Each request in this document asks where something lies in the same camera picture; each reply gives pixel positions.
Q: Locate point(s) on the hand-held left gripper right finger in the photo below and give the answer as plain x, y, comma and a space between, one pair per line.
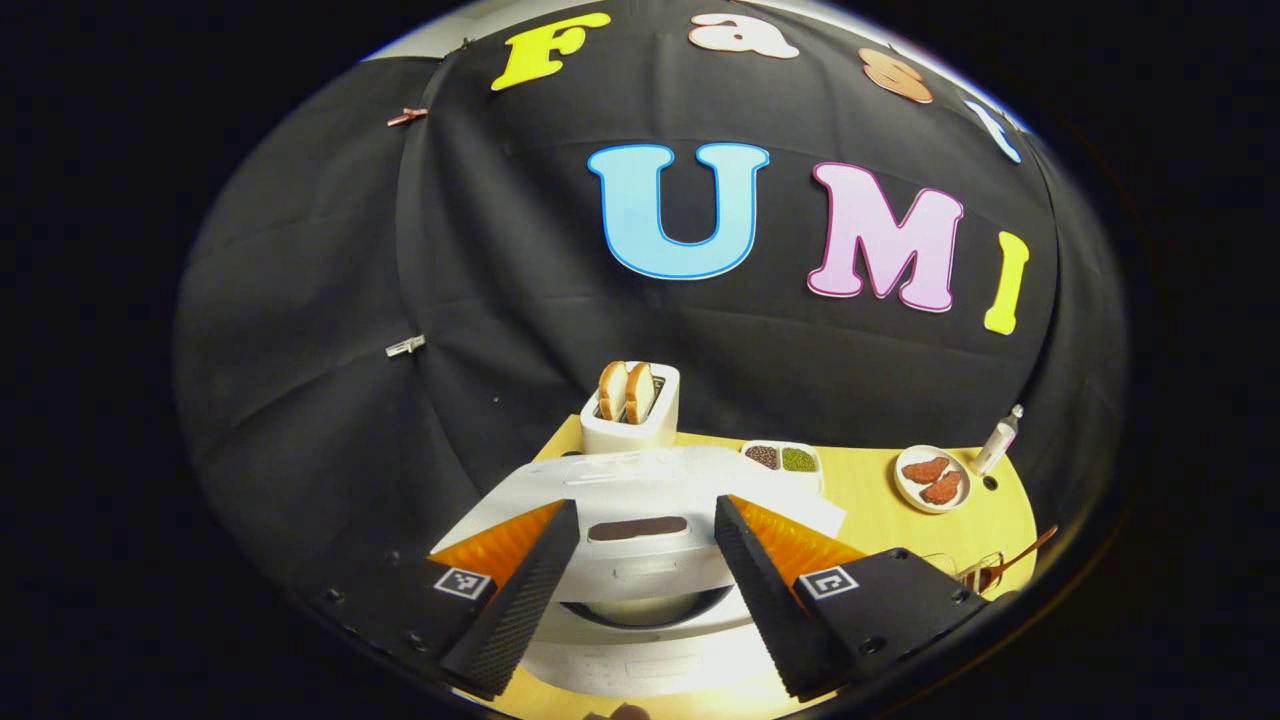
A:
765, 605

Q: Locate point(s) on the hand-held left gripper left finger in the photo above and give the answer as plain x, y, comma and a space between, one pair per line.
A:
520, 610

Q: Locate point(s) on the white rice cooker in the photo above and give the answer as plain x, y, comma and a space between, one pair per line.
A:
640, 570

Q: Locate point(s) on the brown wooden spoon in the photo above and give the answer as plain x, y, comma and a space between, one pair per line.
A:
1015, 560

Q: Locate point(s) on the white divided bean dish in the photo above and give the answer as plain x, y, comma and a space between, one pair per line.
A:
780, 460

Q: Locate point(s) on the white round plate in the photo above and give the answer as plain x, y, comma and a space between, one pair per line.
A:
908, 490

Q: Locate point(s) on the brown meat piece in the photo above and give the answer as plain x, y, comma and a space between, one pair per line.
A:
943, 488
925, 470

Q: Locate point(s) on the white toaster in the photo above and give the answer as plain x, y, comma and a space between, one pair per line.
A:
665, 420

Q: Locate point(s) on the toasted bread slice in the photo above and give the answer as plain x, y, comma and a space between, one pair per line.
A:
640, 393
612, 390

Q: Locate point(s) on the silver cloth clip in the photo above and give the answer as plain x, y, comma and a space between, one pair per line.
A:
405, 346

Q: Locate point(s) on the black backdrop cloth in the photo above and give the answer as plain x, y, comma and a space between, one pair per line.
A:
400, 250

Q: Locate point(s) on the red cloth clip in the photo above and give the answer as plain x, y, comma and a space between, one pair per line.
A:
407, 116

